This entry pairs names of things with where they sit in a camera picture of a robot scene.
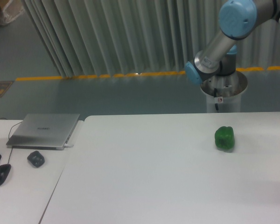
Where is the black computer mouse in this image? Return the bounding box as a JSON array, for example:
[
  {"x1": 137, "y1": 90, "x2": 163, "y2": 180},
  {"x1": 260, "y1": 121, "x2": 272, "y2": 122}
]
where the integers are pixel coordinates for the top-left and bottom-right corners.
[{"x1": 0, "y1": 164, "x2": 12, "y2": 186}]

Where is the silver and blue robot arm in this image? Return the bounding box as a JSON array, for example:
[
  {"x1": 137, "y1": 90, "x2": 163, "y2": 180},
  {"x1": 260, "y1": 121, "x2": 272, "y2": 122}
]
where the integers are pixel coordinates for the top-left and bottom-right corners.
[{"x1": 184, "y1": 0, "x2": 280, "y2": 84}]

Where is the green bell pepper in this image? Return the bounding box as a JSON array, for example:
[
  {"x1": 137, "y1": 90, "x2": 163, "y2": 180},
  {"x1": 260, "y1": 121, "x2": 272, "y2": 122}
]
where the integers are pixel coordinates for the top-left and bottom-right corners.
[{"x1": 214, "y1": 126, "x2": 235, "y2": 151}]

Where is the silver closed laptop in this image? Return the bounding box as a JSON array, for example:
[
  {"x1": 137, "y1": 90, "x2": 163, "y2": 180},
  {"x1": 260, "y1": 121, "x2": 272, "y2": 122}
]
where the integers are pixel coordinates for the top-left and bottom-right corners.
[{"x1": 6, "y1": 113, "x2": 80, "y2": 150}]

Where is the pale green pleated curtain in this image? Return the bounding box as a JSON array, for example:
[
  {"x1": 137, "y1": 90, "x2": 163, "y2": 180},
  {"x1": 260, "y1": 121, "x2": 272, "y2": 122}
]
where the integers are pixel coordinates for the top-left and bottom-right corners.
[{"x1": 20, "y1": 0, "x2": 280, "y2": 78}]

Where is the black round controller puck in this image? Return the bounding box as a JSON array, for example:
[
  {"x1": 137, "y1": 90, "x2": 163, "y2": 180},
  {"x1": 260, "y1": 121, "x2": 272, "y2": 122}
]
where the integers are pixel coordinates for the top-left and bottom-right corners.
[{"x1": 27, "y1": 151, "x2": 45, "y2": 168}]

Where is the plastic wrapped cardboard box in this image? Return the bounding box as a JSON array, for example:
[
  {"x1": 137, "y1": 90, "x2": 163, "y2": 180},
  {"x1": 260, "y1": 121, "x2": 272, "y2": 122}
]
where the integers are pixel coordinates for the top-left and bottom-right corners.
[{"x1": 0, "y1": 0, "x2": 24, "y2": 27}]

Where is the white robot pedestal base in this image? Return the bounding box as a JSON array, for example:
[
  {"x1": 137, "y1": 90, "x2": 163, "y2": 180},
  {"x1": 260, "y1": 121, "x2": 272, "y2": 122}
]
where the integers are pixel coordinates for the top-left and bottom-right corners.
[{"x1": 200, "y1": 71, "x2": 248, "y2": 113}]

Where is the black mouse cable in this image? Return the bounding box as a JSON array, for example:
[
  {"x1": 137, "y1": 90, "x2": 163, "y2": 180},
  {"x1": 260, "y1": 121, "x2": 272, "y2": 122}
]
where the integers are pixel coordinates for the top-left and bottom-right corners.
[{"x1": 7, "y1": 123, "x2": 21, "y2": 165}]

